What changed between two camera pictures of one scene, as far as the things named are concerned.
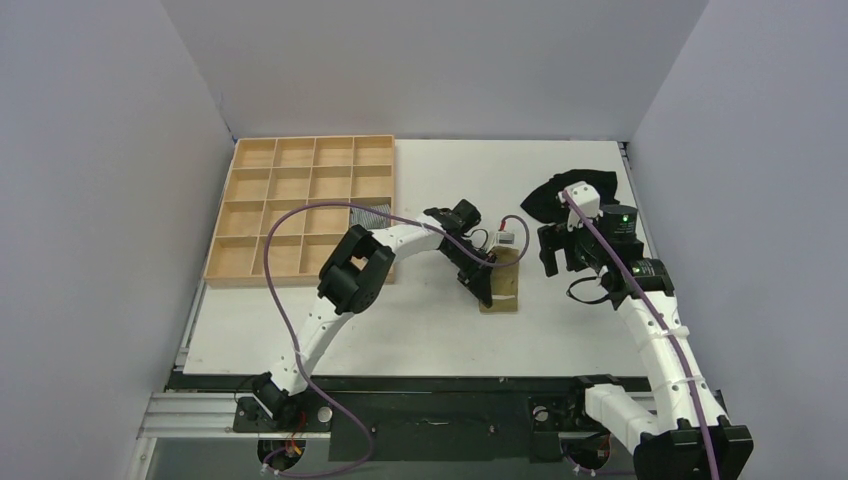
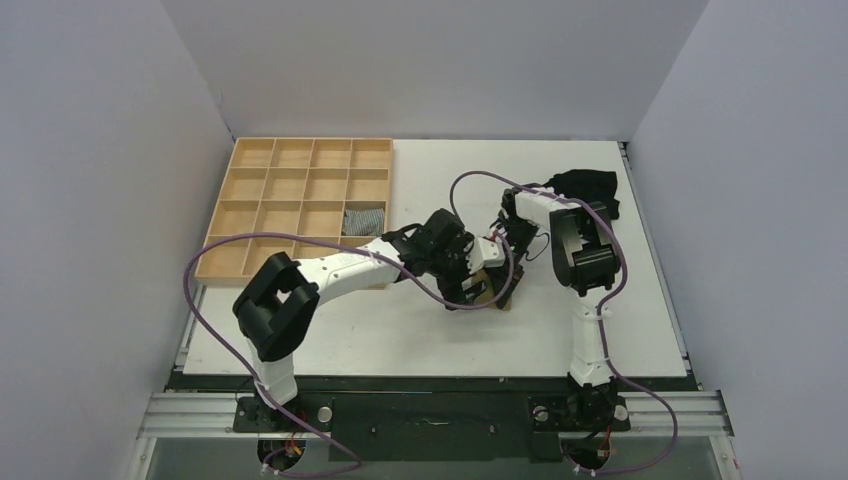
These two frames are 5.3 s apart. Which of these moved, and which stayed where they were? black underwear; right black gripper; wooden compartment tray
Moved: right black gripper
Stayed: black underwear; wooden compartment tray
